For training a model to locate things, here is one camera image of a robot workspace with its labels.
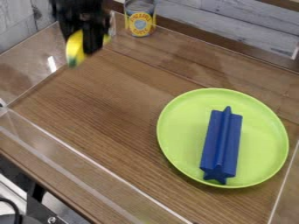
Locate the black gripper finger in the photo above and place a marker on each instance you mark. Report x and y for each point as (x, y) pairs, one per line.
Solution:
(93, 33)
(67, 30)

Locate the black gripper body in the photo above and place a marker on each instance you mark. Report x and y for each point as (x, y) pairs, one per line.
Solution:
(73, 12)

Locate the yellow toy banana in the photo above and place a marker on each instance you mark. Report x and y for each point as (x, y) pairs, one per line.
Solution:
(75, 54)

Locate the green round plate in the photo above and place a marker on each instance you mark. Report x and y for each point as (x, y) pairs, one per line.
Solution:
(182, 129)

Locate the yellow labelled tin can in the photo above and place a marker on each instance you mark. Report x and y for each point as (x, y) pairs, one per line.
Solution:
(140, 17)

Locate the blue star-shaped block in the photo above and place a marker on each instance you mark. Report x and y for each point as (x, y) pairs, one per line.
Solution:
(220, 149)

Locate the clear acrylic tray enclosure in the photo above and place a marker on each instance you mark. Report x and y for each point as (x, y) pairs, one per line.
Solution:
(77, 128)

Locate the black metal bracket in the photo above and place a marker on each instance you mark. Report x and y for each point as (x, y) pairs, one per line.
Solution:
(36, 209)

